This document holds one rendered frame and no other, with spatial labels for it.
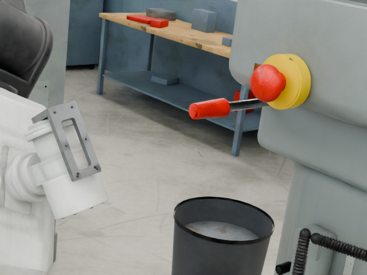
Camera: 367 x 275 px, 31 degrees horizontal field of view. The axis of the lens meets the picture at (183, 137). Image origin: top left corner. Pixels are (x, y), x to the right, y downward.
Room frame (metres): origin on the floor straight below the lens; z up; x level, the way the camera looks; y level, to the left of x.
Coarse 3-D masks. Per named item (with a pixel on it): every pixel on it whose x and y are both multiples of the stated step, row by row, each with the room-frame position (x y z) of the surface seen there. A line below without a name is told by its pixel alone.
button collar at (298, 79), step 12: (276, 60) 0.72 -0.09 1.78; (288, 60) 0.70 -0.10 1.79; (300, 60) 0.71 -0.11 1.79; (288, 72) 0.70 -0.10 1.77; (300, 72) 0.70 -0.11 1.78; (288, 84) 0.70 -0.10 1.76; (300, 84) 0.69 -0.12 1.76; (288, 96) 0.70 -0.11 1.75; (300, 96) 0.69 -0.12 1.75; (276, 108) 0.71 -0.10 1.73; (288, 108) 0.70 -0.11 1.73
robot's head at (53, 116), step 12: (48, 108) 0.71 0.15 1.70; (60, 108) 0.71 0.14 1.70; (72, 108) 0.72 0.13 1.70; (36, 120) 0.73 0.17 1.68; (48, 120) 0.72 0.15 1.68; (60, 120) 0.71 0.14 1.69; (72, 120) 0.72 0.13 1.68; (60, 132) 0.70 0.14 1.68; (84, 132) 0.72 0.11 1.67; (60, 144) 0.69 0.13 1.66; (84, 144) 0.71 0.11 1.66; (72, 156) 0.69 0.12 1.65; (96, 156) 0.71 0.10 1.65; (72, 168) 0.69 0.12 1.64; (84, 168) 0.70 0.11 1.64; (96, 168) 0.70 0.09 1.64; (72, 180) 0.69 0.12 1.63
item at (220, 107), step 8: (192, 104) 0.77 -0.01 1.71; (200, 104) 0.77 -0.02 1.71; (208, 104) 0.77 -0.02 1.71; (216, 104) 0.78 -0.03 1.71; (224, 104) 0.79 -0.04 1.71; (232, 104) 0.81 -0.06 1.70; (240, 104) 0.82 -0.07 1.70; (248, 104) 0.83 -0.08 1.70; (256, 104) 0.84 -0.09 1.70; (264, 104) 0.85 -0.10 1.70; (192, 112) 0.77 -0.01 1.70; (200, 112) 0.76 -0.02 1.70; (208, 112) 0.77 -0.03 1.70; (216, 112) 0.78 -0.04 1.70; (224, 112) 0.79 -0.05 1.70
